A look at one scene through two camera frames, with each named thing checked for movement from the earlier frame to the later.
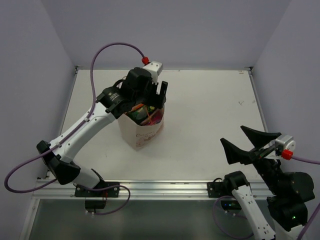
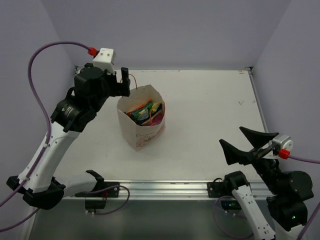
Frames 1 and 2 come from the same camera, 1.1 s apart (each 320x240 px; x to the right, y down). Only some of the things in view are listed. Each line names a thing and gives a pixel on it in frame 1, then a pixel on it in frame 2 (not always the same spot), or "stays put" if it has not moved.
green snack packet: (141, 113) stays put
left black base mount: (97, 199) stays put
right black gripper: (235, 154) stays put
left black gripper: (157, 99) → (121, 85)
